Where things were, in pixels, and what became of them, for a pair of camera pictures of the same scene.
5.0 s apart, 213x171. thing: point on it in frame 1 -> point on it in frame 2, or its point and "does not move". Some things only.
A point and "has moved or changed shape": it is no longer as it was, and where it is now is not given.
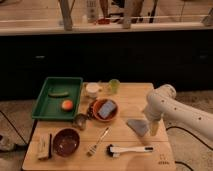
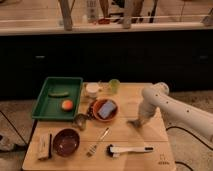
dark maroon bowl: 66,142 does not move
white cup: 92,89 does not move
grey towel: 139,126 has moved or changed shape
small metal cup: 80,121 does not move
